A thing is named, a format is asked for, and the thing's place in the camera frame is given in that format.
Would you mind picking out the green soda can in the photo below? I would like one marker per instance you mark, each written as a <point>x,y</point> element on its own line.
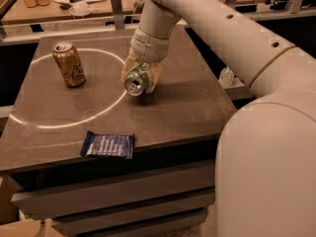
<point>136,80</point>

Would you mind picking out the metal upright bracket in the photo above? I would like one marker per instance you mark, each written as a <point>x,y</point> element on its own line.
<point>118,14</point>

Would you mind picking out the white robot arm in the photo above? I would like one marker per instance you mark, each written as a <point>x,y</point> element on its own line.
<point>265,166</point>

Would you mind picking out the blue snack packet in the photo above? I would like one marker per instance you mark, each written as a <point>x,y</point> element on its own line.
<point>107,145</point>

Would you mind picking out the white power strip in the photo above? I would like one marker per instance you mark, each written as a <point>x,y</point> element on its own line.
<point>138,4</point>

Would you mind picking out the white cup on saucer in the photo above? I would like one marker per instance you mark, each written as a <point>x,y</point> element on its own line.
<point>80,9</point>

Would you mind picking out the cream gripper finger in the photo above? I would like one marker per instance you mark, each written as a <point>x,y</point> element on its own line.
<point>131,61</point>
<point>153,71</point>

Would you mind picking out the grey drawer cabinet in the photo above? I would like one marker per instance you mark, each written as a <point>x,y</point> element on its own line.
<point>99,162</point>

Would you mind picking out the orange soda can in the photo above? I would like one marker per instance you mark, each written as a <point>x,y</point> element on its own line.
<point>67,58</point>

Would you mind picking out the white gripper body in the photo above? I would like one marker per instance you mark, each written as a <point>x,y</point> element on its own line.
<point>149,47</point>

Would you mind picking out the left clear sanitizer bottle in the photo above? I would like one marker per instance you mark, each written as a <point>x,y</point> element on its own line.
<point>226,77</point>

